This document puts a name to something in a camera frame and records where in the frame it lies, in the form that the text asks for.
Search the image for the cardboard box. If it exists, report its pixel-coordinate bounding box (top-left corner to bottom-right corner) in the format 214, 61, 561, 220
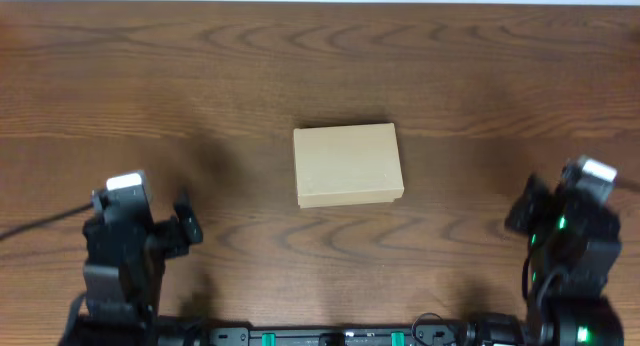
293, 123, 404, 209

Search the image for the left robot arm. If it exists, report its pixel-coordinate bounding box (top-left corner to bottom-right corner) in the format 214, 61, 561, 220
59, 190, 209, 346

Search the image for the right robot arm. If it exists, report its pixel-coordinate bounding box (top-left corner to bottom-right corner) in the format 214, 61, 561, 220
458, 175, 624, 346

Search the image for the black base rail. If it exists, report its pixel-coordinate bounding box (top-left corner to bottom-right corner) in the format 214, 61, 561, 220
208, 322, 471, 346

